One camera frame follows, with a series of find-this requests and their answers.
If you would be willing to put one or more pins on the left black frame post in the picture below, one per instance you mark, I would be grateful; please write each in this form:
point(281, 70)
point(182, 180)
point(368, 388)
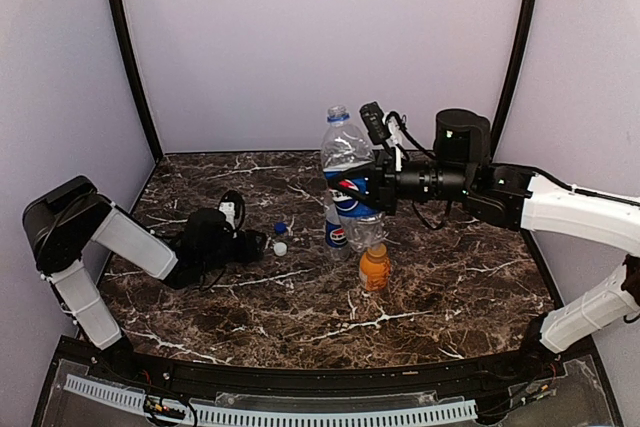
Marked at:
point(134, 79)

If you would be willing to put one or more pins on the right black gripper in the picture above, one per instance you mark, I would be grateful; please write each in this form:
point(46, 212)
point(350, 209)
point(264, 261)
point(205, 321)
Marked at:
point(384, 179)

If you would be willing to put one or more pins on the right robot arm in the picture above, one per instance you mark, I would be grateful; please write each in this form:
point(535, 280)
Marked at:
point(368, 171)

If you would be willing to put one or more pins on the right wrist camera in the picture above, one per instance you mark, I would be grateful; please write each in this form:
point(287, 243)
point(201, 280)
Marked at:
point(384, 130)

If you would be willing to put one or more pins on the black front rail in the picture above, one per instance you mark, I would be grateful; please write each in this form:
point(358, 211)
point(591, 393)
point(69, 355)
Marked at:
point(483, 376)

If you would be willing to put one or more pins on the blue label water bottle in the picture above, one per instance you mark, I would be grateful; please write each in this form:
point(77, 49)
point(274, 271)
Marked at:
point(337, 247)

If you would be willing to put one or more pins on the orange juice bottle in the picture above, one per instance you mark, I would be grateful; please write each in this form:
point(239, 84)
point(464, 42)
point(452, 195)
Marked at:
point(375, 268)

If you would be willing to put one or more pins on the white slotted cable duct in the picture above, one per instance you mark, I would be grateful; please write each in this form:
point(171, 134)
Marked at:
point(196, 413)

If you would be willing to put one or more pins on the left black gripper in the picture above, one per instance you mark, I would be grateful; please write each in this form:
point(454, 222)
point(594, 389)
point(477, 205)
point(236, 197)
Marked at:
point(248, 251)

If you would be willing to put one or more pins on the right black frame post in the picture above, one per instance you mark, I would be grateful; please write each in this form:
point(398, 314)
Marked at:
point(512, 73)

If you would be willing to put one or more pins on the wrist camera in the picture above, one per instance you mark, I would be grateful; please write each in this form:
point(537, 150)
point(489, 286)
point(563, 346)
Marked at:
point(384, 130)
point(233, 206)

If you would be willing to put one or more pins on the black frame post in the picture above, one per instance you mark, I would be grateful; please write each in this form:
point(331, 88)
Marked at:
point(512, 73)
point(134, 79)

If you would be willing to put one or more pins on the white bottle cap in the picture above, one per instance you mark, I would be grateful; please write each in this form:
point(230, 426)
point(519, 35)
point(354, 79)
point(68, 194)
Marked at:
point(280, 248)

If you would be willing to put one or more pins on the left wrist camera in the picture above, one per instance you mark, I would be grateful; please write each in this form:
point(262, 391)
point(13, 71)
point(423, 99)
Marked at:
point(233, 206)

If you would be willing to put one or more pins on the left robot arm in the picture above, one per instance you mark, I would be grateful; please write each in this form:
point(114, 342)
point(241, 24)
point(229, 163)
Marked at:
point(62, 223)

